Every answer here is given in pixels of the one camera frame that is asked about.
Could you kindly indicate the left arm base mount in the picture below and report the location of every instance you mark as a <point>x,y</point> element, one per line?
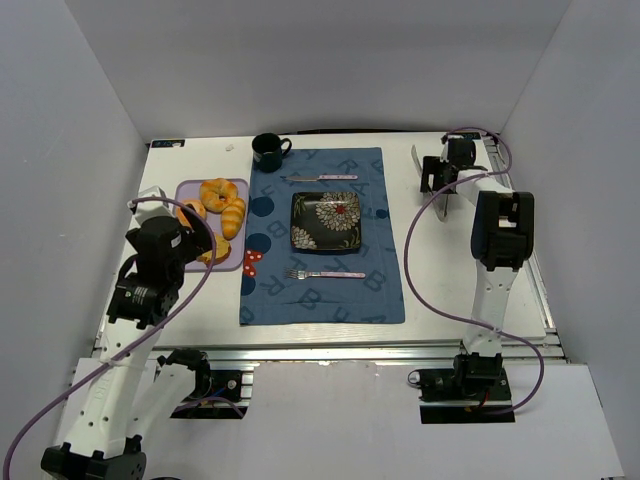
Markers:
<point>217,394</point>

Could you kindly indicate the striped croissant bread roll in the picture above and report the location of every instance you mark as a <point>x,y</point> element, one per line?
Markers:
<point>232,218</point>

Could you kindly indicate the metal tongs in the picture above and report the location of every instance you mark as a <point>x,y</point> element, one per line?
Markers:
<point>440,204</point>

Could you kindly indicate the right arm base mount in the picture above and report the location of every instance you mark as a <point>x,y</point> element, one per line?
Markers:
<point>475,390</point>

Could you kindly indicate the round glazed donut bread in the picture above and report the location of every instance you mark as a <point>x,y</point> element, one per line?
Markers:
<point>194,204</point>

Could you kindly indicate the twisted bagel bread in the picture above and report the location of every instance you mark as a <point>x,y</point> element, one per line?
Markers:
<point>217,194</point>

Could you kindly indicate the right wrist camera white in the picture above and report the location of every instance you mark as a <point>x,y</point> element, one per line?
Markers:
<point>449,142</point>

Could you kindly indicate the pink-handled table knife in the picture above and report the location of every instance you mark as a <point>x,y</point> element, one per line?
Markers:
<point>319,178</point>

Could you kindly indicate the brown bread slice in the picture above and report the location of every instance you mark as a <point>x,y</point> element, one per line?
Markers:
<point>217,255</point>

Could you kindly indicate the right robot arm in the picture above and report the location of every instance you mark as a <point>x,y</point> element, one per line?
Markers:
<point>502,237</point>

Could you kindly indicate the lavender plastic tray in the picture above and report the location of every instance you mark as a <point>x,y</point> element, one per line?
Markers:
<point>189,189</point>

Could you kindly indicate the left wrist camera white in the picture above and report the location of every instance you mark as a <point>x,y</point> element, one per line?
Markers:
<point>153,204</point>

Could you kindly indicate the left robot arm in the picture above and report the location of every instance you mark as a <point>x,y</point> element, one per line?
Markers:
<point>106,440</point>

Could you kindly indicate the pink-handled fork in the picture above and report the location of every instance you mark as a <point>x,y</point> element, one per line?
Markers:
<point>303,275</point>

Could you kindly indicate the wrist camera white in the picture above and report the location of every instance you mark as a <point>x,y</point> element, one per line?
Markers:
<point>153,204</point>
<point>449,142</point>

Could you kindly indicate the dark blue mug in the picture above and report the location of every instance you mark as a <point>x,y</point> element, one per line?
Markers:
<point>269,151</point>

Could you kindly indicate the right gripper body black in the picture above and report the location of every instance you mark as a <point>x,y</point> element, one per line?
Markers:
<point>432,174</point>

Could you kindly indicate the blue letter-print placemat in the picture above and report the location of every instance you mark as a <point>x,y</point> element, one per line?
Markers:
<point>269,298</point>

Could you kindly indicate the black floral square plate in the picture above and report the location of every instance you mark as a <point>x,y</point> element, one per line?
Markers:
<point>325,222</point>

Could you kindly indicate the left corner label sticker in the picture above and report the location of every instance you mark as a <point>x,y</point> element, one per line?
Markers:
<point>167,143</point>

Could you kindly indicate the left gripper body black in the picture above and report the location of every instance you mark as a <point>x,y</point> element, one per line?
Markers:
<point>198,239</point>

